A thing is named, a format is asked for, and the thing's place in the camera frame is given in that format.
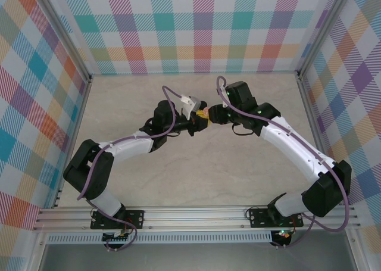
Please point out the aluminium frame leg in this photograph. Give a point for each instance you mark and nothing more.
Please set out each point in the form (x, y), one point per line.
(37, 253)
(351, 238)

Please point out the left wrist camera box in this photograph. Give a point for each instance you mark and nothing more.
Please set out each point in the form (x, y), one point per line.
(192, 104)

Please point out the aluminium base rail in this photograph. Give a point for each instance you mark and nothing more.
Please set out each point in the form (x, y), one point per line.
(193, 219)

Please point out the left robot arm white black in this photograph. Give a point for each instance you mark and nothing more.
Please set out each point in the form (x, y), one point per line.
(77, 169)

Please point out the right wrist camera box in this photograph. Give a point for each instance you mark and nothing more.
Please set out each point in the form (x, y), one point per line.
(225, 105)

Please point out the aluminium table side rail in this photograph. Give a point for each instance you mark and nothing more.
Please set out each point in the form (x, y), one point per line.
(78, 122)
(312, 119)

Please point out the aluminium frame post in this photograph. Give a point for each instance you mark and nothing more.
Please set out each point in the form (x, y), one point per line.
(62, 35)
(323, 29)

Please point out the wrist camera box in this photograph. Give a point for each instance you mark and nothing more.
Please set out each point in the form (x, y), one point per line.
(192, 104)
(225, 105)

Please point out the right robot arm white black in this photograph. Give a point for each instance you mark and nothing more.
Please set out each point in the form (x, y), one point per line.
(324, 193)

